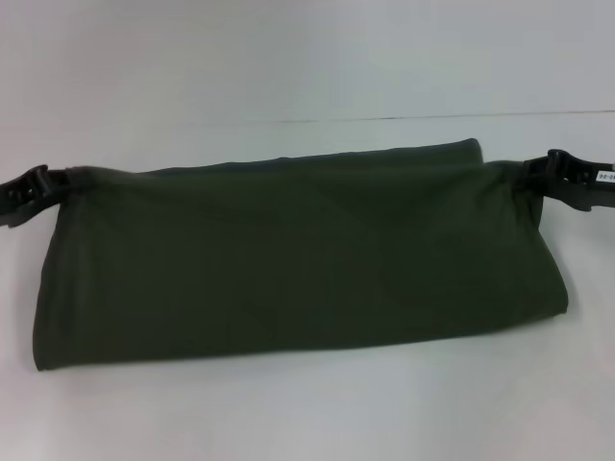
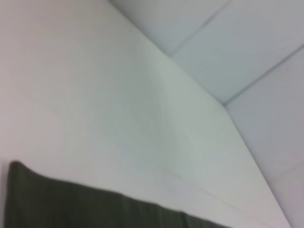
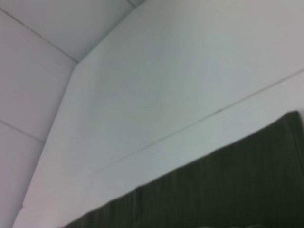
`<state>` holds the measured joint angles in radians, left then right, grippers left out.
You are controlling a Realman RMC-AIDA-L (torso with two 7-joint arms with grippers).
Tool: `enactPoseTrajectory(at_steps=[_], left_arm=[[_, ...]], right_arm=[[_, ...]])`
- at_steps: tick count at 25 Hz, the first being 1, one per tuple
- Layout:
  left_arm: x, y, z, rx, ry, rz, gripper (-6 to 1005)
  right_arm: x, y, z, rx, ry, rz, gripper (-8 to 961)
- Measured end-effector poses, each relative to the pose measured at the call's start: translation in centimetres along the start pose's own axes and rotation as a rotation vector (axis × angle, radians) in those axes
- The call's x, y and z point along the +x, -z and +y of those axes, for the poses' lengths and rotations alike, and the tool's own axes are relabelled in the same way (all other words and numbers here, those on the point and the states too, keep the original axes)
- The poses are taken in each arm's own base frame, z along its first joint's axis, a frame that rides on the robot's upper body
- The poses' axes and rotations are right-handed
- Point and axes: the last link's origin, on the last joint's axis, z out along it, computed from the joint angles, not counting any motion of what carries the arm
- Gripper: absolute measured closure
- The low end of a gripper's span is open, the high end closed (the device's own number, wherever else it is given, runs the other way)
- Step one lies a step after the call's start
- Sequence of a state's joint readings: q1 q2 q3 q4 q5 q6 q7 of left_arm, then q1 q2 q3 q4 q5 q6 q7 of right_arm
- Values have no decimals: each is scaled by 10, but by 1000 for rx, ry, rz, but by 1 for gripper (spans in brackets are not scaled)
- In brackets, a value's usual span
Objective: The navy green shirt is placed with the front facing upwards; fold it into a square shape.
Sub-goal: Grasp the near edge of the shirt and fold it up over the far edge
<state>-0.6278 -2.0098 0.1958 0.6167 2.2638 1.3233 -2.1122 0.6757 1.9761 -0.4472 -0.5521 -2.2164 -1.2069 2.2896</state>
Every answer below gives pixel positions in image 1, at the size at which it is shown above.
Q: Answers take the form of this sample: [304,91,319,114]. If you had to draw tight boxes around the dark green FREE print t-shirt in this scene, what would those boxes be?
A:
[31,137,572,376]

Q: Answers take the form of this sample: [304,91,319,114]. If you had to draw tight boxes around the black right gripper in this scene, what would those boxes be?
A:
[520,149,615,213]

